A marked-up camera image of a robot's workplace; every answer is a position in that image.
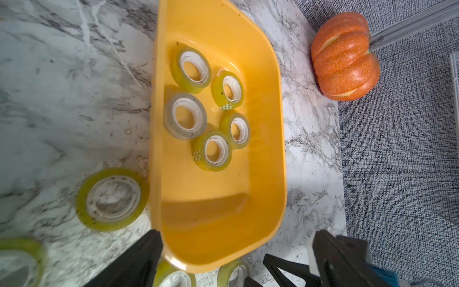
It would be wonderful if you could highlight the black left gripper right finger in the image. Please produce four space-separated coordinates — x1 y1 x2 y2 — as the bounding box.
312 230 389 287

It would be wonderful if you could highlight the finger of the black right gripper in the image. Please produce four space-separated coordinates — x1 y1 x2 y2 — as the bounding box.
263 254 316 287

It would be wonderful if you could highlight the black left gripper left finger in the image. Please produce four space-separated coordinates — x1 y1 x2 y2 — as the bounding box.
86 230 163 287

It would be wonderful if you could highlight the yellow-green tape roll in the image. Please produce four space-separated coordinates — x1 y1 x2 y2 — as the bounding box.
219 112 251 149
217 259 251 287
192 130 233 172
211 70 245 111
171 46 212 94
75 168 149 232
153 261 196 287
1 237 48 287

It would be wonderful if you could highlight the grey clear tape roll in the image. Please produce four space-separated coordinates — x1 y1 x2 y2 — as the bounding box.
164 93 208 140

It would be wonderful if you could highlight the yellow plastic storage box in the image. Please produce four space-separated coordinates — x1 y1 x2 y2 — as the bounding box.
149 1 287 273

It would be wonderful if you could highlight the orange decorative pumpkin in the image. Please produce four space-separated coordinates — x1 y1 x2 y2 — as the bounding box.
311 12 380 102

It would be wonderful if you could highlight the clear acrylic wall shelf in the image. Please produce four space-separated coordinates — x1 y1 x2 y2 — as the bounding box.
450 51 459 124

